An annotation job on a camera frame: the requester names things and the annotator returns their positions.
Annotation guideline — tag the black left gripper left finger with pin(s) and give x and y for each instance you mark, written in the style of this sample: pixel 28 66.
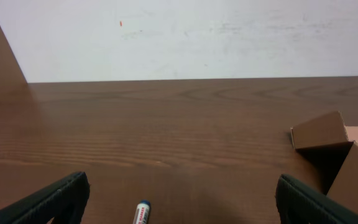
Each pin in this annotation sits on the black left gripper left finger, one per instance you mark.
pixel 63 201

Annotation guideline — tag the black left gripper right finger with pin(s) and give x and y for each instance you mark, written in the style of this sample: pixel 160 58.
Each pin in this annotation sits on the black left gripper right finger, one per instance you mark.
pixel 297 203

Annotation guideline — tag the blue whiteboard marker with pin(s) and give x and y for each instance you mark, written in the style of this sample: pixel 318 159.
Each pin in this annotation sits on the blue whiteboard marker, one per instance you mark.
pixel 142 212

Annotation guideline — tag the brown cardboard box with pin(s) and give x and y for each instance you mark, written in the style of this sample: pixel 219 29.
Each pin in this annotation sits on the brown cardboard box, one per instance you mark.
pixel 332 147

